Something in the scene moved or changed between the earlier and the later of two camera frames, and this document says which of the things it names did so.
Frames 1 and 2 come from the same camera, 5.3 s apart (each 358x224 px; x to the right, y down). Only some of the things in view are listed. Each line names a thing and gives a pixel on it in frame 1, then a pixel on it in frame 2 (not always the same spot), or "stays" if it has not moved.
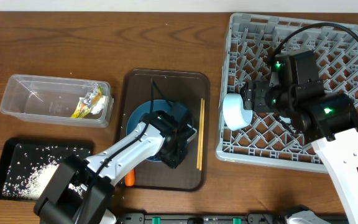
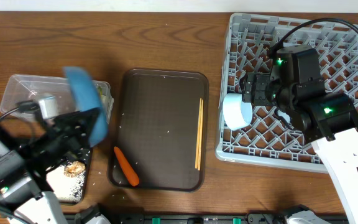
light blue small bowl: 235,117 stays
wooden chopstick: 199,135 stays
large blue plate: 143,107 → 87,98
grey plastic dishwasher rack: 346,55 stays
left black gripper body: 178,155 → 48,153
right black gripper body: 258,92 → 257,84
